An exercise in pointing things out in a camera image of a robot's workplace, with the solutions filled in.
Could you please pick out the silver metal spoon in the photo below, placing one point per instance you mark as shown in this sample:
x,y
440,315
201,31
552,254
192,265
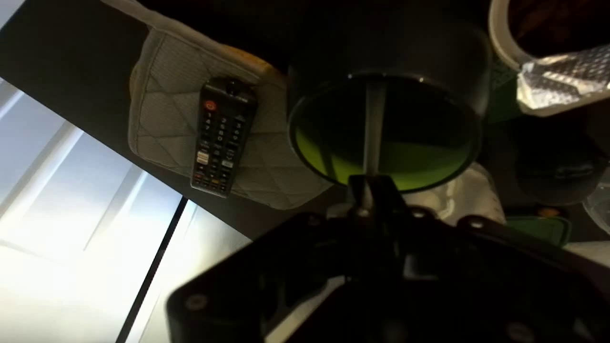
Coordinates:
x,y
373,130

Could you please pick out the clear plastic bag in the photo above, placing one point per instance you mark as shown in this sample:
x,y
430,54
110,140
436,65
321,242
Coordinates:
x,y
564,82

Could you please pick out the black side table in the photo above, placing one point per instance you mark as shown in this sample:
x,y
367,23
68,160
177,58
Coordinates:
x,y
77,58

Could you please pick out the black remote control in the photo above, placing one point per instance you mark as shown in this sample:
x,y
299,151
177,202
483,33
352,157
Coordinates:
x,y
226,115

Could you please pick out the grey quilted pot holder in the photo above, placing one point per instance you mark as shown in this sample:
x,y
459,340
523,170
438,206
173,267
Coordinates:
x,y
165,107

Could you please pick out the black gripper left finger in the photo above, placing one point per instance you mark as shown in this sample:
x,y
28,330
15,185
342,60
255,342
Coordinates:
x,y
361,197

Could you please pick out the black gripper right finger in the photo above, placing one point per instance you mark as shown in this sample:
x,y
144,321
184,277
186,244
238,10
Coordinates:
x,y
388,199

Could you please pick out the black cup green inside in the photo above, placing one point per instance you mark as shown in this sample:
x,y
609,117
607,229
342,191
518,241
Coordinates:
x,y
432,88

